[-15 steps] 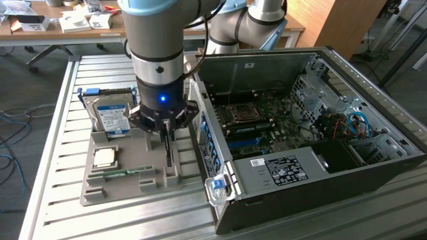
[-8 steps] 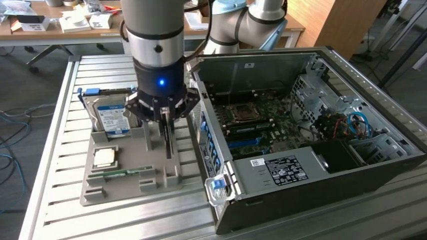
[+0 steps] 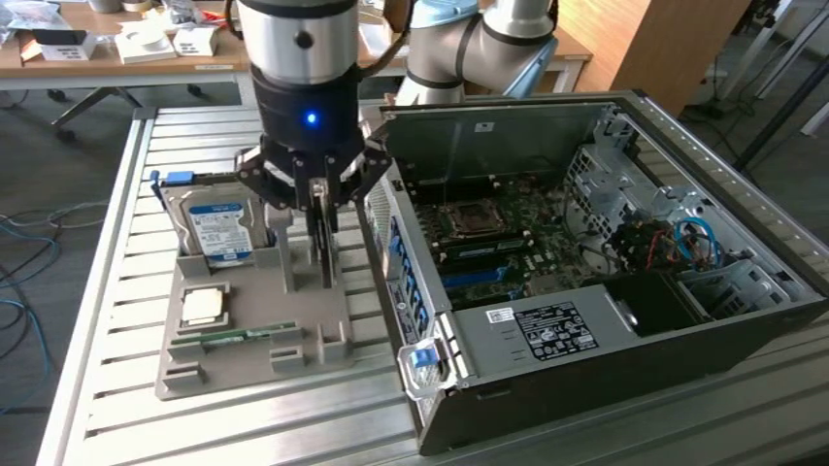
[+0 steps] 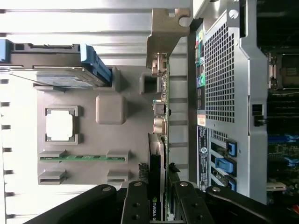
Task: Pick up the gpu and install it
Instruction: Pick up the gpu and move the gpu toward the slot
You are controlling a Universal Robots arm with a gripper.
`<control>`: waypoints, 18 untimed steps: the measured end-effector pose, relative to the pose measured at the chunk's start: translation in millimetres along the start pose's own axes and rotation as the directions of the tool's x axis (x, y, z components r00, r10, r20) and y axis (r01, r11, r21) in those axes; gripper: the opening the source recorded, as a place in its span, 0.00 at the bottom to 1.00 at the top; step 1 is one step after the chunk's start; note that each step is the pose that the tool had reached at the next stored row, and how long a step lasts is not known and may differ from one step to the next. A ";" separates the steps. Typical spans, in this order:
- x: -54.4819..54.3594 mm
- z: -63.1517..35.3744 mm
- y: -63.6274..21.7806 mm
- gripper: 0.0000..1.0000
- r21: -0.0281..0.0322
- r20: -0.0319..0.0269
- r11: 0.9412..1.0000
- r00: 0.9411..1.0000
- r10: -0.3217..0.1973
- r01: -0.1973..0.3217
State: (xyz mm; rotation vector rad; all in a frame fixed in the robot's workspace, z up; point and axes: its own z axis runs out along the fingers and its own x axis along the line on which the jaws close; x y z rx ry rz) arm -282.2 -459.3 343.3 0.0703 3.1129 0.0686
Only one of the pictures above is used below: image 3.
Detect clear plastic bags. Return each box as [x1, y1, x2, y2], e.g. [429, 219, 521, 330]
[0, 0, 74, 31]

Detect blue expansion slot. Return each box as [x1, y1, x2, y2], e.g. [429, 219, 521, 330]
[442, 268, 508, 288]

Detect red and orange wires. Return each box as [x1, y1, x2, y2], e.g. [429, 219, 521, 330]
[647, 225, 708, 272]

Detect white box with black lid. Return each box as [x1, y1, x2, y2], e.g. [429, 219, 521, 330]
[30, 28, 101, 63]

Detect brown cardboard box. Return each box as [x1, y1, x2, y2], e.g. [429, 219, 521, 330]
[384, 0, 417, 35]

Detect flat white box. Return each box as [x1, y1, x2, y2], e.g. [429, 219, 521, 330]
[114, 23, 179, 66]

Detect perforated metal drive cage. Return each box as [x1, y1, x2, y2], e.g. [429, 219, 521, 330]
[561, 143, 657, 244]

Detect Nvidia graphics card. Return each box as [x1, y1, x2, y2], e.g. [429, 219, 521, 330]
[308, 177, 341, 292]

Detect white paper stack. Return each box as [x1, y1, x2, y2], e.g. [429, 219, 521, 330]
[358, 22, 412, 63]

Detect black camera cable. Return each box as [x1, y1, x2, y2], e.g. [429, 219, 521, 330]
[354, 0, 416, 79]

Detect open black PC case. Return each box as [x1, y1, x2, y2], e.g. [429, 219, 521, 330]
[353, 89, 829, 457]

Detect metal CPU socket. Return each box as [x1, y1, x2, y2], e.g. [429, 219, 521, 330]
[445, 201, 505, 240]

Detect blue card retainer strip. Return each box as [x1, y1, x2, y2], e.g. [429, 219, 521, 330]
[386, 216, 434, 337]

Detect grey power supply unit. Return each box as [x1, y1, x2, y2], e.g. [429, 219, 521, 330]
[452, 283, 643, 379]

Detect white labelled box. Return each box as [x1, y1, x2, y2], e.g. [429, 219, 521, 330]
[170, 26, 221, 57]

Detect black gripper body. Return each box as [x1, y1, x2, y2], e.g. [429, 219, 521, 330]
[249, 62, 366, 182]

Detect black floor cable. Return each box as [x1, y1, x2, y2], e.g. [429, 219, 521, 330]
[0, 236, 55, 361]

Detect grey parts rack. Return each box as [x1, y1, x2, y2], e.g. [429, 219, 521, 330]
[153, 208, 357, 402]

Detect wooden cabinet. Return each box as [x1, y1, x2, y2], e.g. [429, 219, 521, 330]
[557, 0, 757, 117]

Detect silver CPU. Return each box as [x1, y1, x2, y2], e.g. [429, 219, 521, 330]
[179, 289, 227, 325]

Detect grey floor cable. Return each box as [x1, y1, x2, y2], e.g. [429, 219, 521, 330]
[0, 200, 110, 232]

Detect blue floor cable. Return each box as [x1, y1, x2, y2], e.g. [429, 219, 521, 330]
[0, 213, 62, 416]

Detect metal disk bay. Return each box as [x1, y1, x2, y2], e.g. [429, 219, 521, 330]
[677, 251, 804, 324]

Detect green RAM stick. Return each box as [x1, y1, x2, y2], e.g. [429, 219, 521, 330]
[171, 320, 298, 345]

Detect blue SATA wire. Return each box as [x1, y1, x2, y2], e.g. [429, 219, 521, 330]
[673, 217, 728, 273]

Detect white tape roll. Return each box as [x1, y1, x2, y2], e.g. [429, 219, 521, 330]
[122, 28, 173, 52]

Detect hard disk with blue carrier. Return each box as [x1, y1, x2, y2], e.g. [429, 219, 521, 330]
[150, 169, 279, 269]

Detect RAM stick with black label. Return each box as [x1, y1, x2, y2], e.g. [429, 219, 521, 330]
[450, 238, 528, 259]

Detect black wire bundle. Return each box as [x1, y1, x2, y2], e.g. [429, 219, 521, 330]
[605, 217, 657, 273]

